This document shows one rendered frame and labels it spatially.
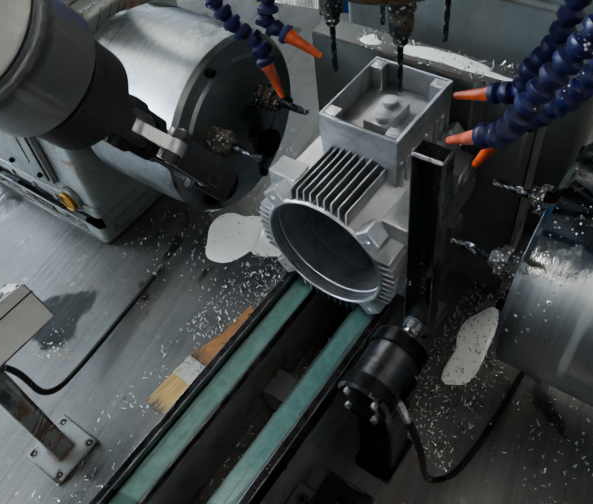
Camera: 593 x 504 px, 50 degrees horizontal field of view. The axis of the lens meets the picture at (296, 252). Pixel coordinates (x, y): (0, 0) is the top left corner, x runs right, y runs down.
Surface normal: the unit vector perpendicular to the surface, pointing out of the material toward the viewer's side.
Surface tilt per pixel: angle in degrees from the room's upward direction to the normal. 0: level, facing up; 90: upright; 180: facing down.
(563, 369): 88
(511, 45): 90
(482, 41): 90
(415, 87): 90
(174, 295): 0
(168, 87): 36
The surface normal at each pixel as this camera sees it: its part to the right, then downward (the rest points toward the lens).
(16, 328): 0.59, -0.04
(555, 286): -0.51, 0.12
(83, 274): -0.11, -0.63
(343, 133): -0.59, 0.66
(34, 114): 0.39, 0.85
